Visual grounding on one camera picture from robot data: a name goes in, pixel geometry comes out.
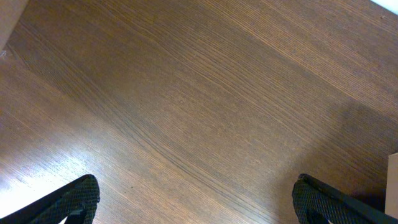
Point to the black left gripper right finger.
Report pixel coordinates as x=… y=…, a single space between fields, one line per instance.
x=317 y=202

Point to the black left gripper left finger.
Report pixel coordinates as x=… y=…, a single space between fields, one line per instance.
x=75 y=202

